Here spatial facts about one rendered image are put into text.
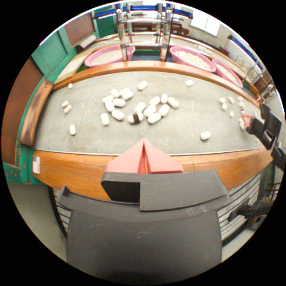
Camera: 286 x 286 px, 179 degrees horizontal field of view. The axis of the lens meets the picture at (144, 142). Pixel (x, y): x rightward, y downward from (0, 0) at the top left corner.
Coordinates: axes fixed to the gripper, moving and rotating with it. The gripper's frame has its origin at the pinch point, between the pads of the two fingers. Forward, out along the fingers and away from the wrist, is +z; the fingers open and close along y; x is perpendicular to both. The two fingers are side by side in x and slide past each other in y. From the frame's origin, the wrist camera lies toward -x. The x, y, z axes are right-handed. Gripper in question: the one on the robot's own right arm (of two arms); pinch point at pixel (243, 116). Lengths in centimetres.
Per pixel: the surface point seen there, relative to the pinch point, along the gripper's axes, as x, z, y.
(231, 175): 13.1, -16.7, 16.6
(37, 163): 11, -17, 79
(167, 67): -11.5, 12.2, 33.5
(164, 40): -22.7, 9.5, 35.1
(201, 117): 3.4, -1.4, 24.7
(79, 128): 6, -4, 61
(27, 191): 57, -33, 171
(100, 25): -181, 188, 143
